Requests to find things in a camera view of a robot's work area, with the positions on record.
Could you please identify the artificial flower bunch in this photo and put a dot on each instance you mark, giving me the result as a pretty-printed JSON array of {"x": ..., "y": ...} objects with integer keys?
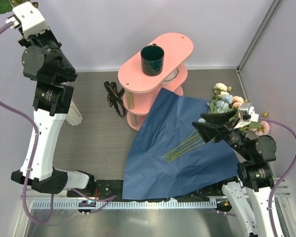
[{"x": 222, "y": 102}]

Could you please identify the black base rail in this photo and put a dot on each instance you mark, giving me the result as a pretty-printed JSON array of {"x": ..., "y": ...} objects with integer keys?
[{"x": 105, "y": 189}]

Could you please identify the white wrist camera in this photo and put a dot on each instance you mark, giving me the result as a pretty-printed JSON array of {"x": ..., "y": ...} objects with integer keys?
[
  {"x": 247, "y": 115},
  {"x": 29, "y": 18}
]

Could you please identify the white ribbed ceramic vase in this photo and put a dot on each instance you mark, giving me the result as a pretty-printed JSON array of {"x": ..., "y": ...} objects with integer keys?
[{"x": 73, "y": 116}]

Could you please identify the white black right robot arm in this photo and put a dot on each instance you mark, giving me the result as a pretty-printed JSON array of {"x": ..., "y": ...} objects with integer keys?
[{"x": 252, "y": 196}]

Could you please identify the right aluminium frame post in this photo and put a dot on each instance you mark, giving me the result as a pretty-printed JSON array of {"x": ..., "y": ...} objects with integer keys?
[{"x": 275, "y": 4}]

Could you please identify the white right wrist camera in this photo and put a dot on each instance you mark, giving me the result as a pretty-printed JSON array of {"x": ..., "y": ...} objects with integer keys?
[{"x": 247, "y": 115}]

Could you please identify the white slotted cable duct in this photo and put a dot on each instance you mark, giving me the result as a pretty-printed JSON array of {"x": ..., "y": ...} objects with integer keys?
[{"x": 171, "y": 204}]

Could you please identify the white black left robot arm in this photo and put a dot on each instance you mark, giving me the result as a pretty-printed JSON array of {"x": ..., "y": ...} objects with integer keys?
[{"x": 45, "y": 63}]

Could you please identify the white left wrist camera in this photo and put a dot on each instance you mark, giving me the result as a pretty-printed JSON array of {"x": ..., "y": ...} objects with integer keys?
[{"x": 29, "y": 18}]

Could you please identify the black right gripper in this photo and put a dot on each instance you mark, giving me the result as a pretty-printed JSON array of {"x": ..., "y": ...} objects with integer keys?
[{"x": 208, "y": 131}]

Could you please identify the black ribbon gold lettering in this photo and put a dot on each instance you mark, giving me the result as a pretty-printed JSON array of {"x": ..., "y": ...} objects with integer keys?
[{"x": 114, "y": 98}]

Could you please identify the white bowl on shelf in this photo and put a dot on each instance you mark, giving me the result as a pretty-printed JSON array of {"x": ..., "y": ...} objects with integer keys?
[{"x": 171, "y": 77}]

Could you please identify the blue wrapping paper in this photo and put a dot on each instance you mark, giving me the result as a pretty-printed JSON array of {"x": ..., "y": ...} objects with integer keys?
[{"x": 148, "y": 175}]

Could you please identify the pink three-tier wooden shelf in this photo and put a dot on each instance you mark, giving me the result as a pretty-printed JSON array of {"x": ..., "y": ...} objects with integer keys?
[{"x": 141, "y": 90}]

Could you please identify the dark green cup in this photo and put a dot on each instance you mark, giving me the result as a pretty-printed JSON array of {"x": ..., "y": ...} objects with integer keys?
[{"x": 152, "y": 57}]

